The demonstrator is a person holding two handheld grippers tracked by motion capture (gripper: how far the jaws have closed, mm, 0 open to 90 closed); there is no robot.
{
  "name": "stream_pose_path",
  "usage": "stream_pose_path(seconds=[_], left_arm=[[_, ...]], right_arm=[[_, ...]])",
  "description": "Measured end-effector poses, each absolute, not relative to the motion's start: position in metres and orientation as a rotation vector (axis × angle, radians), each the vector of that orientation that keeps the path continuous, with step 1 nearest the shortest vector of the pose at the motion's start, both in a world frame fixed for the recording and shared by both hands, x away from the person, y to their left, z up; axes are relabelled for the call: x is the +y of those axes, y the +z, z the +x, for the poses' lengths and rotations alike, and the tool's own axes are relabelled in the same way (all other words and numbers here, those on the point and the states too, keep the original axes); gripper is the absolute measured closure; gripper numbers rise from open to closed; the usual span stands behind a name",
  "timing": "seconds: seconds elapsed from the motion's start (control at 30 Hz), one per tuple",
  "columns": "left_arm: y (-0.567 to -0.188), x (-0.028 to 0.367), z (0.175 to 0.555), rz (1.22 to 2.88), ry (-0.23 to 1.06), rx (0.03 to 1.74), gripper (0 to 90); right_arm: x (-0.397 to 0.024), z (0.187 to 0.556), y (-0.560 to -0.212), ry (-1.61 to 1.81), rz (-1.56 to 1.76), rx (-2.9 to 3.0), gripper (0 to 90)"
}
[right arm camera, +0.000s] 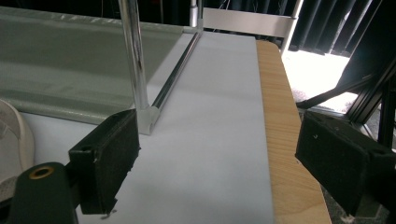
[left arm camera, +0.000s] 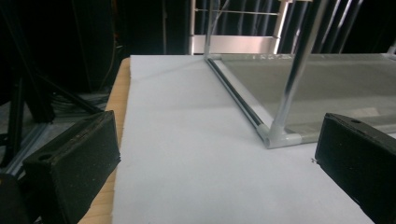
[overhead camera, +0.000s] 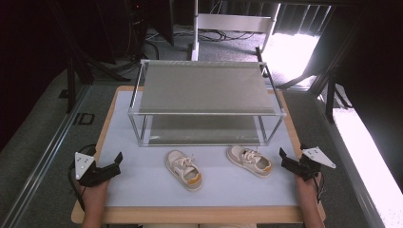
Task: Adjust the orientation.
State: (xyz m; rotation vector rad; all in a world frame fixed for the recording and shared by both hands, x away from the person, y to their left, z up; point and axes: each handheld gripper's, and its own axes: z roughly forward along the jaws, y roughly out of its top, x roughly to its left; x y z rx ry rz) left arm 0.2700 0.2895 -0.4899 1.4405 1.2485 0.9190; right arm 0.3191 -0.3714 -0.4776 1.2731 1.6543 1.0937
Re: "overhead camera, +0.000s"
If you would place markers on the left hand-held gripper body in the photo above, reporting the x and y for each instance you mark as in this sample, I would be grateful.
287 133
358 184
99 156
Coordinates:
95 174

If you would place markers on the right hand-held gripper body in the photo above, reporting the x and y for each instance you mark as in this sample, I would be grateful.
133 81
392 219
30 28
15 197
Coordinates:
309 164

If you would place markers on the beige child's sneaker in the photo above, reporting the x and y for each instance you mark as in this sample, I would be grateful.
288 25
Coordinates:
183 171
250 161

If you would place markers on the two-tier metal shoe rack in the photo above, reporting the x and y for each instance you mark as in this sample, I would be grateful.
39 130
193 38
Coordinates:
206 88

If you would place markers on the person's left hand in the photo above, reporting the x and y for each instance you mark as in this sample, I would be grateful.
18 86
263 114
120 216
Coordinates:
95 191

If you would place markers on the person's right hand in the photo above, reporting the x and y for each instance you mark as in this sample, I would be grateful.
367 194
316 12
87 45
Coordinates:
307 186

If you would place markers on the pale blue table mat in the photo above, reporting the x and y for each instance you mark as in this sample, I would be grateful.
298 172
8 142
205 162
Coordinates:
145 183

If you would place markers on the black tripod stand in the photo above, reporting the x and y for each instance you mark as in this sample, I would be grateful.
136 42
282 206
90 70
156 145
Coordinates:
329 91
71 85

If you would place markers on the wooden table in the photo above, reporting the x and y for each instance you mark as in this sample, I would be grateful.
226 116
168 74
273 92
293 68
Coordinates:
190 215

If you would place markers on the black computer tower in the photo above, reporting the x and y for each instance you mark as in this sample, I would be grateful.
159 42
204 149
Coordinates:
137 25

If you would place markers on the white metal stand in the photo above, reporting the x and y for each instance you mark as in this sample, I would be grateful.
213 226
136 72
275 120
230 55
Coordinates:
234 22

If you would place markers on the aluminium floor rail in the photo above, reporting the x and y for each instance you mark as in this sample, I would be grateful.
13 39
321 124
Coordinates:
41 167
355 177

